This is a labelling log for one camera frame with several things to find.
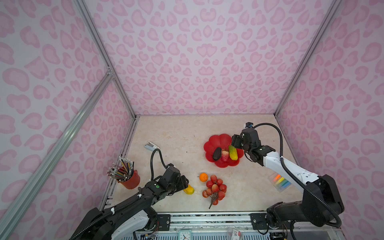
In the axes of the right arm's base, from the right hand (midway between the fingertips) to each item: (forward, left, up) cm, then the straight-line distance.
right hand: (237, 136), depth 87 cm
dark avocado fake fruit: (-4, +11, -13) cm, 17 cm away
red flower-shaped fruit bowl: (+7, +6, -15) cm, 17 cm away
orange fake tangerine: (-19, +20, -13) cm, 30 cm away
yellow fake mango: (-27, +27, -13) cm, 40 cm away
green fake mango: (-5, +1, -11) cm, 12 cm away
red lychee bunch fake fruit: (-28, +14, -8) cm, 32 cm away
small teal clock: (-46, +27, -14) cm, 55 cm away
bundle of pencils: (-21, +62, -3) cm, 66 cm away
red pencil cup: (-25, +57, -7) cm, 63 cm away
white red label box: (-45, +6, -14) cm, 48 cm away
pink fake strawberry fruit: (-5, +6, -12) cm, 14 cm away
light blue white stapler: (+1, +55, -14) cm, 57 cm away
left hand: (-22, +29, -13) cm, 38 cm away
